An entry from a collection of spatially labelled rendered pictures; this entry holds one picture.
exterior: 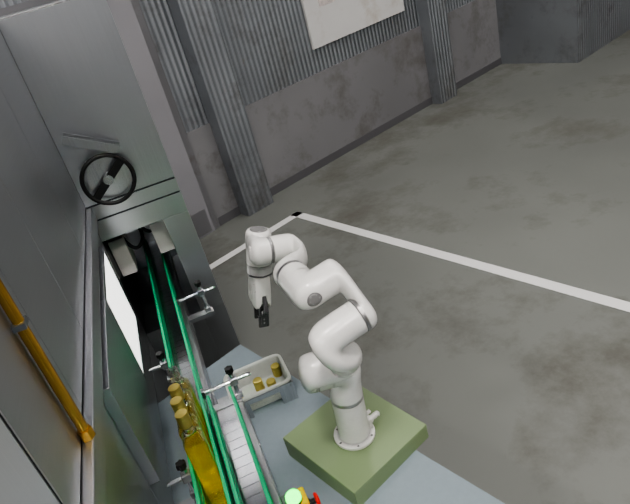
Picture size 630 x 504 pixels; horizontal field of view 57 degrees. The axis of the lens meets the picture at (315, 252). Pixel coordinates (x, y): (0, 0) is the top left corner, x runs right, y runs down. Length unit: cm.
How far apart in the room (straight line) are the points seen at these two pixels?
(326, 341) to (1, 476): 68
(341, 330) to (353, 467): 55
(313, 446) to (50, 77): 160
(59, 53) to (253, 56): 331
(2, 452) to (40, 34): 169
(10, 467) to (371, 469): 102
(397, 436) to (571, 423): 126
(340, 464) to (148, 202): 135
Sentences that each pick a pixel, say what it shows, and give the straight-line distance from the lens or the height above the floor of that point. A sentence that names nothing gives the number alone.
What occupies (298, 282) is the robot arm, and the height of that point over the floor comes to 145.
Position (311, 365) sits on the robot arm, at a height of 120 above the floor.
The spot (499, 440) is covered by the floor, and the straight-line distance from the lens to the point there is 287.
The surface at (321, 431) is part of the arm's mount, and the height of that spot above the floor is 82.
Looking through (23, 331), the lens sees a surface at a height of 167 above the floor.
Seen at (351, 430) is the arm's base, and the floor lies 88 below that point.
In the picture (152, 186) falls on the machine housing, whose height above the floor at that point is 139.
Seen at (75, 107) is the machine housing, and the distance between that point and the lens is 244.
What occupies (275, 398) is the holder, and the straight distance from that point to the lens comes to 210.
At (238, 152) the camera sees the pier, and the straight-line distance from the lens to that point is 530.
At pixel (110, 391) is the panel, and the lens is 154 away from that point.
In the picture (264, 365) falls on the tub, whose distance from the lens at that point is 220.
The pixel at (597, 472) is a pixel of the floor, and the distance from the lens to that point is 277.
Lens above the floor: 215
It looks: 28 degrees down
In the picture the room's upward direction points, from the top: 16 degrees counter-clockwise
